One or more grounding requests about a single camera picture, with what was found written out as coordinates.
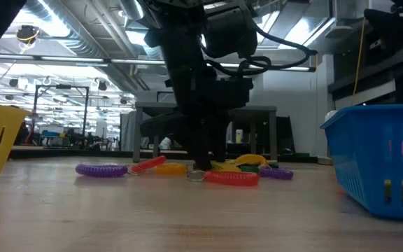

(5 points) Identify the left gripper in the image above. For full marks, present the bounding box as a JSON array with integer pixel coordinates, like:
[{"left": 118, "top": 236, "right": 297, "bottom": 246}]
[{"left": 140, "top": 64, "right": 255, "bottom": 172}]

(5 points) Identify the red coil wristband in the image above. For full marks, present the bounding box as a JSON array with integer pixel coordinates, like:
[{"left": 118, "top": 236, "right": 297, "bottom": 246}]
[
  {"left": 186, "top": 169, "right": 260, "bottom": 187},
  {"left": 128, "top": 155, "right": 167, "bottom": 176}
]

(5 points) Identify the orange-yellow coil wristband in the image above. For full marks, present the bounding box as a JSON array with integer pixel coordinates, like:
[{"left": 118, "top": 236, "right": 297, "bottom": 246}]
[{"left": 153, "top": 162, "right": 190, "bottom": 176}]

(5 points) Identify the purple coil wristband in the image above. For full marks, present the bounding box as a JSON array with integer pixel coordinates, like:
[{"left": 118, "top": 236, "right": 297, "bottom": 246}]
[
  {"left": 259, "top": 167, "right": 295, "bottom": 181},
  {"left": 75, "top": 164, "right": 129, "bottom": 179}
]

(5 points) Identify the blue plastic basket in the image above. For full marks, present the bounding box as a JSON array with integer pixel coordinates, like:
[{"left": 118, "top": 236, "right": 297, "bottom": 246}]
[{"left": 320, "top": 103, "right": 403, "bottom": 224}]

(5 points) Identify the yellow plastic basket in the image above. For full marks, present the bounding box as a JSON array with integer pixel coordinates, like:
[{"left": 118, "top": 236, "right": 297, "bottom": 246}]
[{"left": 0, "top": 100, "right": 31, "bottom": 193}]

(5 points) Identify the white rounded object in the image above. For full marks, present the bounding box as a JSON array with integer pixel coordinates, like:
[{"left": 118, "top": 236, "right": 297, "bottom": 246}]
[{"left": 159, "top": 136, "right": 173, "bottom": 151}]

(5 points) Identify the grey perforated metal shelf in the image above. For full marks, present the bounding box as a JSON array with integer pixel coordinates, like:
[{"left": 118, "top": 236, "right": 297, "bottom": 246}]
[{"left": 132, "top": 101, "right": 278, "bottom": 168}]

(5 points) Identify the black board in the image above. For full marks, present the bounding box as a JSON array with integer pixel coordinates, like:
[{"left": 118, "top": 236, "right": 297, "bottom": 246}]
[{"left": 276, "top": 115, "right": 296, "bottom": 155}]

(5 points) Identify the long tube light fixture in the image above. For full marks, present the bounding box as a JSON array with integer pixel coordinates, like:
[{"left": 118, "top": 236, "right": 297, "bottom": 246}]
[{"left": 0, "top": 52, "right": 317, "bottom": 73}]

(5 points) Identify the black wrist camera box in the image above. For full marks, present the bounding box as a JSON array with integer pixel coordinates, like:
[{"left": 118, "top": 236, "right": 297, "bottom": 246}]
[{"left": 204, "top": 6, "right": 258, "bottom": 59}]

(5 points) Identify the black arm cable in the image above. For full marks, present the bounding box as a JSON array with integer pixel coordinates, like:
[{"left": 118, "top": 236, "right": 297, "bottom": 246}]
[{"left": 201, "top": 20, "right": 318, "bottom": 77}]

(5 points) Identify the black aluminium table frame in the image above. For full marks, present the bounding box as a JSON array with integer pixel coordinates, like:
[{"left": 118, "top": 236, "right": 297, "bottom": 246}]
[{"left": 8, "top": 148, "right": 320, "bottom": 164}]

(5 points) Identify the round silver ventilation duct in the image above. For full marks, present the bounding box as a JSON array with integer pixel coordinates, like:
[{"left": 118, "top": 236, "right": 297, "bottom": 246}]
[{"left": 117, "top": 0, "right": 146, "bottom": 22}]

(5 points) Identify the black background stand frame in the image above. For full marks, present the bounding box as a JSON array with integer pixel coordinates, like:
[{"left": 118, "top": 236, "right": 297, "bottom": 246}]
[{"left": 31, "top": 83, "right": 91, "bottom": 141}]

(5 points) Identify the yellow hanging cable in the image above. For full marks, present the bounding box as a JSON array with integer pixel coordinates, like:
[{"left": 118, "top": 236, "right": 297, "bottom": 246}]
[{"left": 350, "top": 17, "right": 369, "bottom": 106}]

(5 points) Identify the black yellow cable reel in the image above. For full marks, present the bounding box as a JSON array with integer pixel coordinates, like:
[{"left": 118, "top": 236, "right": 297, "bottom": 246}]
[{"left": 15, "top": 24, "right": 41, "bottom": 48}]

